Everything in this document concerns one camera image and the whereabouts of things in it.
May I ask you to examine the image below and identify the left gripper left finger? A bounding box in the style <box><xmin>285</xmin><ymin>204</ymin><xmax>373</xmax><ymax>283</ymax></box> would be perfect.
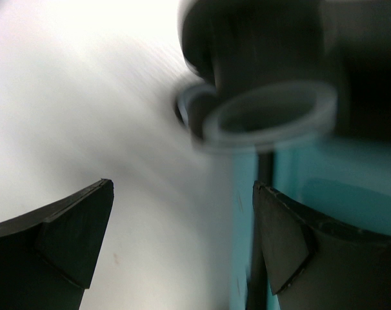
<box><xmin>0</xmin><ymin>179</ymin><xmax>114</xmax><ymax>309</ymax></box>

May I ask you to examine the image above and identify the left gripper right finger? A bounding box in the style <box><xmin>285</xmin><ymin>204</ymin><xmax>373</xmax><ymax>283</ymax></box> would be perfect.
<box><xmin>253</xmin><ymin>181</ymin><xmax>391</xmax><ymax>309</ymax></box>

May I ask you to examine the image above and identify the teal suitcase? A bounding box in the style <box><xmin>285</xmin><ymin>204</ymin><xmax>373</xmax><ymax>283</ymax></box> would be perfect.
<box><xmin>176</xmin><ymin>1</ymin><xmax>391</xmax><ymax>309</ymax></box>

